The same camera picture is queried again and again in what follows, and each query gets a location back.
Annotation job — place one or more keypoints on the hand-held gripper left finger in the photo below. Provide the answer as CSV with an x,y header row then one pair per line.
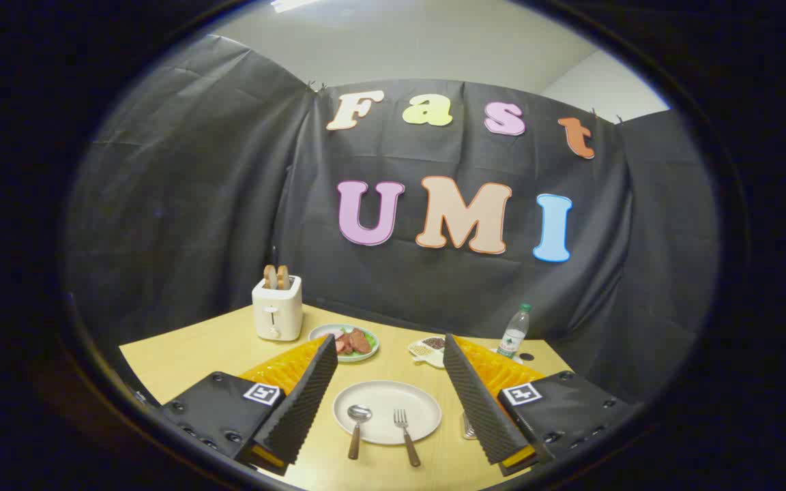
x,y
301,402

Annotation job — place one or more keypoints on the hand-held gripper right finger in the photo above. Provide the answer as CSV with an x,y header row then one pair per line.
x,y
478,402

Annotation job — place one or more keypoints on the metal utensil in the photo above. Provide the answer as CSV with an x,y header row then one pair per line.
x,y
468,426

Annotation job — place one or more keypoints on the white divided condiment dish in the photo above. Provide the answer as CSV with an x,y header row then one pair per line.
x,y
430,349

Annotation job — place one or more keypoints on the clear plastic water bottle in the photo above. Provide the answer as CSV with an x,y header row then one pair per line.
x,y
514,334

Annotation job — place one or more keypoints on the green-rimmed plate with food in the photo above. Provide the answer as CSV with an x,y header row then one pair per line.
x,y
352,341

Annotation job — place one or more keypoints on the empty white plate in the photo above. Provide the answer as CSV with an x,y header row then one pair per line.
x,y
387,409

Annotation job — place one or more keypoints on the white toaster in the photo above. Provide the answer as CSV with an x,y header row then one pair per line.
x,y
277,310

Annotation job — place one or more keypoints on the toast slice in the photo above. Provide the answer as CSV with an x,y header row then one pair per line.
x,y
284,277
270,277

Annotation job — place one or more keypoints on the black backdrop cloth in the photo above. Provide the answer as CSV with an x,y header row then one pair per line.
x,y
229,204

